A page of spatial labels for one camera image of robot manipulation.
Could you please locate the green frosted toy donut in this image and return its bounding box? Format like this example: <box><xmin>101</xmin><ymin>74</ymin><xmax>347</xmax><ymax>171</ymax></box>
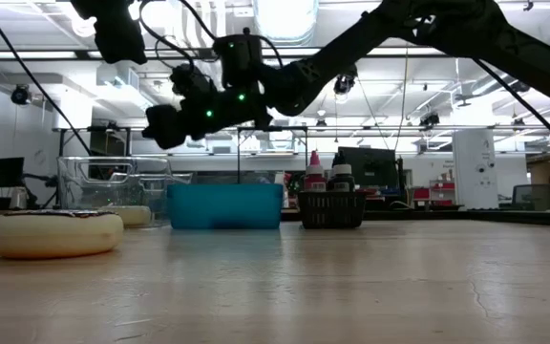
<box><xmin>105</xmin><ymin>204</ymin><xmax>153</xmax><ymax>228</ymax></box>

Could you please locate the chocolate frosted toy donut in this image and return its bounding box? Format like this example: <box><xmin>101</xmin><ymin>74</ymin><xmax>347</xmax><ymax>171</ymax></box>
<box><xmin>0</xmin><ymin>208</ymin><xmax>125</xmax><ymax>261</ymax></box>

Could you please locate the pink food colouring bottle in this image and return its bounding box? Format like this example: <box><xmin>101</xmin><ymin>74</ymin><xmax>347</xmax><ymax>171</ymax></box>
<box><xmin>303</xmin><ymin>150</ymin><xmax>327</xmax><ymax>192</ymax></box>

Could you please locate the blue plastic bin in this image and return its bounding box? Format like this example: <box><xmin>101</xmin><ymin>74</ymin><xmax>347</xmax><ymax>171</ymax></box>
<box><xmin>165</xmin><ymin>183</ymin><xmax>285</xmax><ymax>230</ymax></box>

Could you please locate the clear plastic bin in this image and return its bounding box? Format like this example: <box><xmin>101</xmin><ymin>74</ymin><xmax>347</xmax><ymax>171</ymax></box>
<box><xmin>56</xmin><ymin>156</ymin><xmax>194</xmax><ymax>228</ymax></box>

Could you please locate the silver canister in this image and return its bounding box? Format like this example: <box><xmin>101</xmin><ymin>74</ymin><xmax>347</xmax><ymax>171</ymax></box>
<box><xmin>10</xmin><ymin>187</ymin><xmax>28</xmax><ymax>210</ymax></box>

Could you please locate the black computer monitor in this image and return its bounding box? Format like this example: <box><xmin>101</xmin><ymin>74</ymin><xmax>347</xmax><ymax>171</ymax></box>
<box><xmin>0</xmin><ymin>157</ymin><xmax>26</xmax><ymax>188</ymax></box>
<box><xmin>336</xmin><ymin>146</ymin><xmax>399</xmax><ymax>190</ymax></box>

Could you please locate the black slotted plastic basket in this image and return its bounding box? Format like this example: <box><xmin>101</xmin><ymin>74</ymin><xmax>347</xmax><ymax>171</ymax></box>
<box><xmin>296</xmin><ymin>190</ymin><xmax>368</xmax><ymax>230</ymax></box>

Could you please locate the red storage shelf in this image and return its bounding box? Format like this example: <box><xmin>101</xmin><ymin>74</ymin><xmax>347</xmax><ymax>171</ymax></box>
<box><xmin>412</xmin><ymin>180</ymin><xmax>457</xmax><ymax>207</ymax></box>

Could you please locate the white pillar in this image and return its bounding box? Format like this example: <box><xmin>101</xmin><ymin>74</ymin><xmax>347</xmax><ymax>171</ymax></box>
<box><xmin>452</xmin><ymin>129</ymin><xmax>499</xmax><ymax>210</ymax></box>

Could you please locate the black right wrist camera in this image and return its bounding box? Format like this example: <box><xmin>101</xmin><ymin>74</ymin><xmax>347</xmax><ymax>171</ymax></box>
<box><xmin>169</xmin><ymin>64</ymin><xmax>219</xmax><ymax>101</ymax></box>

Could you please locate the black metal room frame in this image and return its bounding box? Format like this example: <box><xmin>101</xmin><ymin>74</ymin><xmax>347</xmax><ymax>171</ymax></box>
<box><xmin>57</xmin><ymin>124</ymin><xmax>310</xmax><ymax>185</ymax></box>

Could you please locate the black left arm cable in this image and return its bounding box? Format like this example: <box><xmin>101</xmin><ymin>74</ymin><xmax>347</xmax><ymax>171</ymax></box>
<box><xmin>0</xmin><ymin>0</ymin><xmax>94</xmax><ymax>158</ymax></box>

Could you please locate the black aluminium table frame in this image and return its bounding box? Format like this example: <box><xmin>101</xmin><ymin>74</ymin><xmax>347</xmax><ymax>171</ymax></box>
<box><xmin>279</xmin><ymin>209</ymin><xmax>550</xmax><ymax>228</ymax></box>

